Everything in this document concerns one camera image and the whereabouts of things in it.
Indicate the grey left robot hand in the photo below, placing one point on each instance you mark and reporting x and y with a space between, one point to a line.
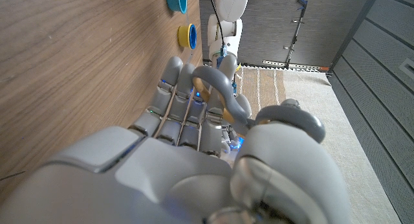
231 141

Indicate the long ceiling vent slot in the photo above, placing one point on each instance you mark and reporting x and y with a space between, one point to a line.
408 67

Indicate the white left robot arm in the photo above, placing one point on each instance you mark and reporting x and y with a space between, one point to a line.
231 4

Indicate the yellow plastic cup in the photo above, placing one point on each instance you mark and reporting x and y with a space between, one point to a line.
183 36

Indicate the beige striped curtain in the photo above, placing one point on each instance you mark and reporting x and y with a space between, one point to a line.
323 120

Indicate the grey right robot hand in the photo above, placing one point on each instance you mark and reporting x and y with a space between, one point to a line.
161 185

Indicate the teal plastic cup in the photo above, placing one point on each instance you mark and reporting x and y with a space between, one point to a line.
176 0

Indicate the grey tape table outline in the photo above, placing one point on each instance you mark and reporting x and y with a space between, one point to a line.
189 39

